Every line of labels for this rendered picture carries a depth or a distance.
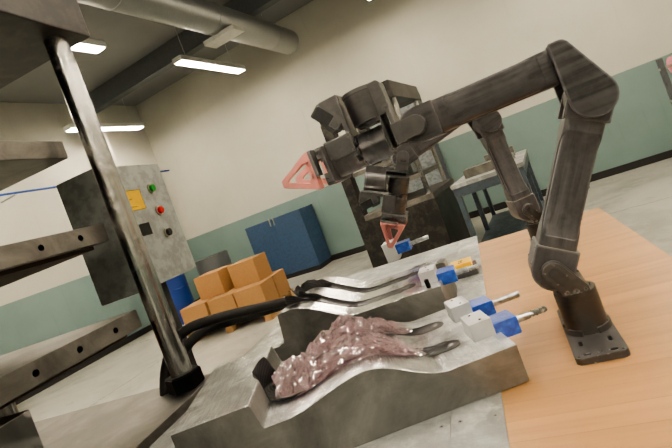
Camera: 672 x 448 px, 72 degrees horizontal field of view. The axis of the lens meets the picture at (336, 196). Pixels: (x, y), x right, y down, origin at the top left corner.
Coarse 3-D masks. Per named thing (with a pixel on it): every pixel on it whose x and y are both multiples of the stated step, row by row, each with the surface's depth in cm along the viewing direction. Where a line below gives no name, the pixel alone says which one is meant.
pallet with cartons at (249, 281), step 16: (256, 256) 585; (208, 272) 614; (224, 272) 598; (240, 272) 581; (256, 272) 574; (272, 272) 616; (208, 288) 591; (224, 288) 586; (240, 288) 576; (256, 288) 550; (272, 288) 574; (288, 288) 614; (192, 304) 596; (208, 304) 571; (224, 304) 564; (240, 304) 558; (192, 320) 579
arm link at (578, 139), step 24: (576, 120) 67; (600, 120) 66; (576, 144) 68; (552, 168) 72; (576, 168) 69; (552, 192) 71; (576, 192) 69; (552, 216) 71; (576, 216) 70; (552, 240) 70; (576, 240) 70; (576, 264) 70; (552, 288) 71
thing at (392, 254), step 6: (390, 240) 135; (402, 240) 135; (408, 240) 132; (414, 240) 132; (420, 240) 132; (384, 246) 132; (396, 246) 132; (402, 246) 131; (408, 246) 131; (384, 252) 133; (390, 252) 132; (396, 252) 132; (402, 252) 132; (390, 258) 132; (396, 258) 132
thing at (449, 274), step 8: (432, 264) 105; (480, 264) 99; (424, 272) 101; (432, 272) 100; (440, 272) 100; (448, 272) 100; (456, 272) 101; (464, 272) 100; (432, 280) 100; (448, 280) 100; (456, 280) 99
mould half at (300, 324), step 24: (312, 288) 120; (384, 288) 113; (432, 288) 96; (456, 288) 119; (288, 312) 105; (312, 312) 104; (336, 312) 103; (360, 312) 101; (384, 312) 99; (408, 312) 98; (432, 312) 97; (264, 336) 121; (288, 336) 106; (312, 336) 104
